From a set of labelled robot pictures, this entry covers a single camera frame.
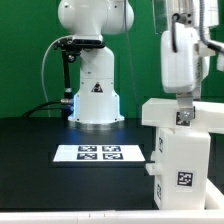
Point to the white cabinet body box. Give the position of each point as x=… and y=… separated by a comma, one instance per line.
x=184, y=164

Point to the black camera on stand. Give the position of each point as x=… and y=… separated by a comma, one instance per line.
x=71, y=49

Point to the white door panel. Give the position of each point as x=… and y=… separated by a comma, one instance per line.
x=153, y=168
x=159, y=140

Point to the white L-shaped fence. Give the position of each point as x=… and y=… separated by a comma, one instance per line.
x=213, y=214

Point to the white marker sheet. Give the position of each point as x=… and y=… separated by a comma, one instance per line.
x=98, y=153

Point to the white door panel front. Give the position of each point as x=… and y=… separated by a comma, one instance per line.
x=153, y=168

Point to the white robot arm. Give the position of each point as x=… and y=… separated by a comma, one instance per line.
x=96, y=102

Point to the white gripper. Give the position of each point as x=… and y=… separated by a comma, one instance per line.
x=182, y=67

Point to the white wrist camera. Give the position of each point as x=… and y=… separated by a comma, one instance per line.
x=216, y=53

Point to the white cabinet top block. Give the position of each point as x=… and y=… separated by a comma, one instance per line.
x=209, y=117

